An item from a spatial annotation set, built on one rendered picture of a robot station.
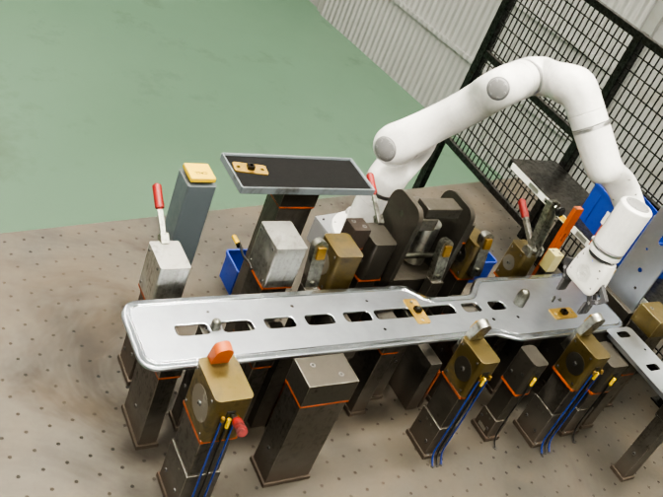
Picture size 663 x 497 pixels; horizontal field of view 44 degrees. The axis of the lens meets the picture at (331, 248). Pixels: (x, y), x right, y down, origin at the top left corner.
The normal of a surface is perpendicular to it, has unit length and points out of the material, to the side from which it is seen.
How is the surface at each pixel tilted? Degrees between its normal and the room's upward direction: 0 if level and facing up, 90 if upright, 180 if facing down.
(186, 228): 90
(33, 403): 0
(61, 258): 0
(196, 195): 90
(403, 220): 90
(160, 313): 0
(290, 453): 90
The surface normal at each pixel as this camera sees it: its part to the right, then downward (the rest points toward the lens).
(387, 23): -0.77, 0.12
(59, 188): 0.33, -0.76
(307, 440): 0.42, 0.65
